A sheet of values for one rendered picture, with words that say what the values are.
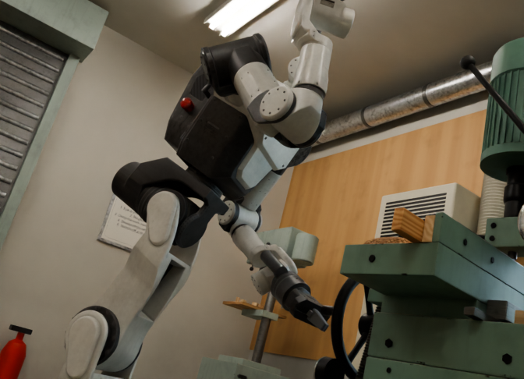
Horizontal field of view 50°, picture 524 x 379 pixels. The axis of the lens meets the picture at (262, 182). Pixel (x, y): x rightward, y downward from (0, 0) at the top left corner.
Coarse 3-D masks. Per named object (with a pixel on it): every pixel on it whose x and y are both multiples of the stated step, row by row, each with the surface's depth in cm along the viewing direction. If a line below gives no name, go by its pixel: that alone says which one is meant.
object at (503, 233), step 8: (488, 224) 126; (496, 224) 124; (504, 224) 123; (512, 224) 121; (488, 232) 125; (496, 232) 123; (504, 232) 122; (512, 232) 121; (488, 240) 124; (496, 240) 123; (504, 240) 121; (512, 240) 120; (520, 240) 119; (504, 248) 122; (512, 248) 120; (520, 248) 119; (512, 256) 121; (520, 256) 124
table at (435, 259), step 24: (360, 264) 107; (384, 264) 103; (408, 264) 99; (432, 264) 95; (456, 264) 99; (384, 288) 112; (408, 288) 107; (432, 288) 103; (456, 288) 99; (480, 288) 104; (504, 288) 109
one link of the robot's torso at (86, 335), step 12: (84, 312) 135; (96, 312) 135; (72, 324) 135; (84, 324) 133; (96, 324) 132; (72, 336) 133; (84, 336) 132; (96, 336) 131; (72, 348) 132; (84, 348) 131; (96, 348) 131; (72, 360) 130; (84, 360) 129; (96, 360) 130; (60, 372) 131; (72, 372) 129; (84, 372) 129; (108, 372) 146; (120, 372) 145; (132, 372) 144
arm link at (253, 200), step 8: (272, 176) 172; (280, 176) 175; (264, 184) 173; (272, 184) 174; (256, 192) 173; (264, 192) 175; (224, 200) 176; (232, 200) 174; (240, 200) 174; (248, 200) 174; (256, 200) 175; (232, 208) 171; (248, 208) 175; (256, 208) 177; (224, 216) 173; (232, 216) 171; (224, 224) 172; (256, 232) 179
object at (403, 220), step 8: (400, 208) 97; (400, 216) 97; (408, 216) 97; (416, 216) 99; (392, 224) 97; (400, 224) 96; (408, 224) 97; (416, 224) 99; (400, 232) 97; (408, 232) 97; (416, 232) 98; (416, 240) 99
